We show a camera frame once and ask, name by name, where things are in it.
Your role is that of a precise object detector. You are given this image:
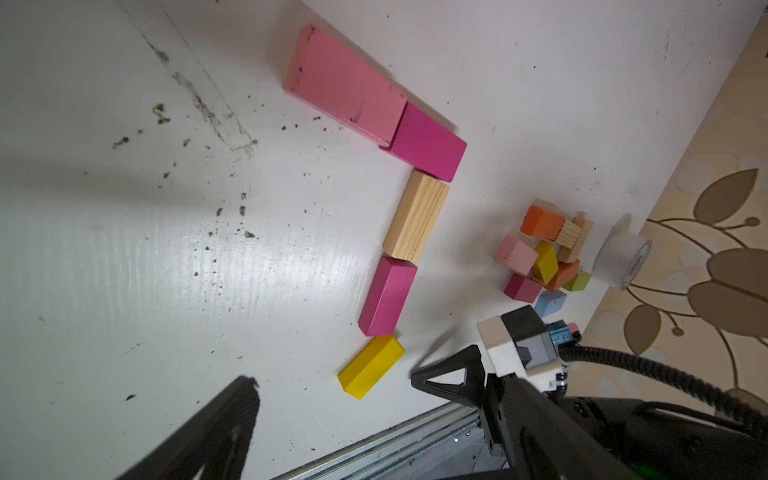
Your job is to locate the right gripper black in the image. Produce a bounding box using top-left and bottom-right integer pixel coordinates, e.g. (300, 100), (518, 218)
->
(410, 345), (636, 479)

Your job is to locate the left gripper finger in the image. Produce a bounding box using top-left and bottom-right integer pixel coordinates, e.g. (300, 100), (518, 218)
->
(120, 376), (260, 479)

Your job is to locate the yellow block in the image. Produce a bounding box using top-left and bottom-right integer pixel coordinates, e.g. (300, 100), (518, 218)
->
(338, 335), (405, 400)
(532, 240), (559, 286)

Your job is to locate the magenta block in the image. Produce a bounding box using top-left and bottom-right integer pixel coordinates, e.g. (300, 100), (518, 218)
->
(503, 273), (543, 304)
(358, 255), (418, 337)
(382, 102), (467, 183)

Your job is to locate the orange block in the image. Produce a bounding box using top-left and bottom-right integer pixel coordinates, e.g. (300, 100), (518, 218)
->
(520, 205), (566, 240)

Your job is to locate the wooden block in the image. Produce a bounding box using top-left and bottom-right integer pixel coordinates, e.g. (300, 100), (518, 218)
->
(383, 170), (450, 263)
(555, 217), (594, 263)
(533, 199), (583, 248)

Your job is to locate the light pink block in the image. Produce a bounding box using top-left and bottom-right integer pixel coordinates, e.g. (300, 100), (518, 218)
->
(284, 23), (407, 147)
(493, 234), (538, 276)

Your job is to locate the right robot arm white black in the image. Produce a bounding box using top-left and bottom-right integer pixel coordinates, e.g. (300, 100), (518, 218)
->
(411, 342), (767, 479)

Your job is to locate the blue block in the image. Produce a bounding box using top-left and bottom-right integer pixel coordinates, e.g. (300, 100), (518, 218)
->
(534, 290), (567, 318)

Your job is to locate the red-orange block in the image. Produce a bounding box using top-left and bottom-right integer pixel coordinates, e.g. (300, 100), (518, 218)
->
(545, 260), (580, 292)

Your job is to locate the green block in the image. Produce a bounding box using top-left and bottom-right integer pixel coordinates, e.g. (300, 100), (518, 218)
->
(563, 270), (592, 292)

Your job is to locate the wooden block upright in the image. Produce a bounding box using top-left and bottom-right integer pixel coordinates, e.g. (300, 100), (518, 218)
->
(555, 217), (594, 263)

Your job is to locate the white tape roll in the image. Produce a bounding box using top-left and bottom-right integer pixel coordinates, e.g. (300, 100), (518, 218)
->
(591, 213), (653, 291)

